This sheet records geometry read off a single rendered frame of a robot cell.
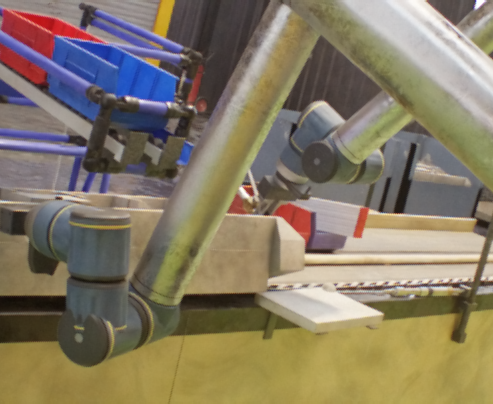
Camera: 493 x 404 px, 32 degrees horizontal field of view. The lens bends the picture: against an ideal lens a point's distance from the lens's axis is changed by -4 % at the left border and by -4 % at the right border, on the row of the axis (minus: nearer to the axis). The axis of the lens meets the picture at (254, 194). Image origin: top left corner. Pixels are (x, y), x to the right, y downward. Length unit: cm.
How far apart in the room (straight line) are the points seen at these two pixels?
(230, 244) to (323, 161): 31
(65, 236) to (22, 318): 43
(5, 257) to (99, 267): 41
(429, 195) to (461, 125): 751
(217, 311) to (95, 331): 78
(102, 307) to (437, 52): 70
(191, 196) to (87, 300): 26
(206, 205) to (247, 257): 72
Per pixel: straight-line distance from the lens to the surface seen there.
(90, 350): 151
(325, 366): 264
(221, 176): 153
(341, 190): 763
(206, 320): 222
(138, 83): 203
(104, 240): 147
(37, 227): 160
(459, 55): 118
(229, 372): 236
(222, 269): 220
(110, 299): 150
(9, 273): 186
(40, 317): 193
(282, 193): 254
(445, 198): 890
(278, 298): 234
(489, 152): 115
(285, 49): 149
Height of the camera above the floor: 144
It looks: 10 degrees down
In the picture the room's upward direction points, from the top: 14 degrees clockwise
